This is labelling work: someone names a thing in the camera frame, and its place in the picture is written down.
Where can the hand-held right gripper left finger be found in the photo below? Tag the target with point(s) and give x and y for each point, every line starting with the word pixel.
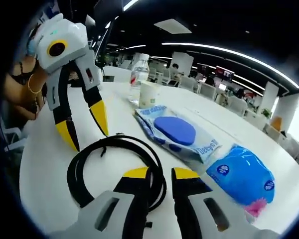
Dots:
pixel 129 199

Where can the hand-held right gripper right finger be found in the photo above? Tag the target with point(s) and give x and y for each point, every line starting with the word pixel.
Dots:
pixel 187 199

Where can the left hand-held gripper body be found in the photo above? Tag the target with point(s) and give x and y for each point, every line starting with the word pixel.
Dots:
pixel 64 32

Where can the clear plastic water bottle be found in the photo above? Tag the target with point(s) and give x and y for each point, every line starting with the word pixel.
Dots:
pixel 139 69

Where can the blue pink tissue pack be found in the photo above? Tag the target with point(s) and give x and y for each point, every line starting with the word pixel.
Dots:
pixel 239 174

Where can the white paper cup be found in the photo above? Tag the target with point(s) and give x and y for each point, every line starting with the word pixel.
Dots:
pixel 148 95

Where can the blue lidded wet wipes pack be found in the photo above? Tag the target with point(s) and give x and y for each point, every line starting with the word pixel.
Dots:
pixel 174 129

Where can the person's left hand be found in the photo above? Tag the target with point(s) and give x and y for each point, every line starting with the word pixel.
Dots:
pixel 40 74

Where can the white office chair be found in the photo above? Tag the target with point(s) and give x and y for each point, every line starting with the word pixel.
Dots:
pixel 207 91
pixel 188 83
pixel 13 139
pixel 238 105

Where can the long curved ceiling light strip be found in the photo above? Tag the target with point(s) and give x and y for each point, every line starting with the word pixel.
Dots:
pixel 129 4

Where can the square ceiling air vent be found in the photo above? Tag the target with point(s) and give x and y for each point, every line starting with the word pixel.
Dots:
pixel 173 26

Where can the straight ceiling light strip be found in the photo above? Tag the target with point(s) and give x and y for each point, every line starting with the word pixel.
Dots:
pixel 226 53

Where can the red wall screen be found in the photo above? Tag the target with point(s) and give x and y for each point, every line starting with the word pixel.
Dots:
pixel 225 72

